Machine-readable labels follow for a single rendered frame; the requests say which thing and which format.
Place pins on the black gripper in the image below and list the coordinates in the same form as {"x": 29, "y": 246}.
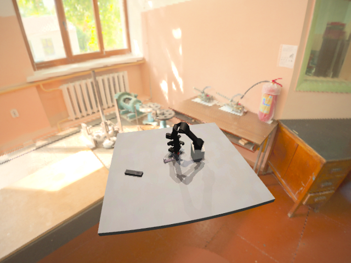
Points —
{"x": 176, "y": 147}

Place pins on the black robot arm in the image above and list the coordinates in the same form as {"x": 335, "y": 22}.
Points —
{"x": 184, "y": 129}

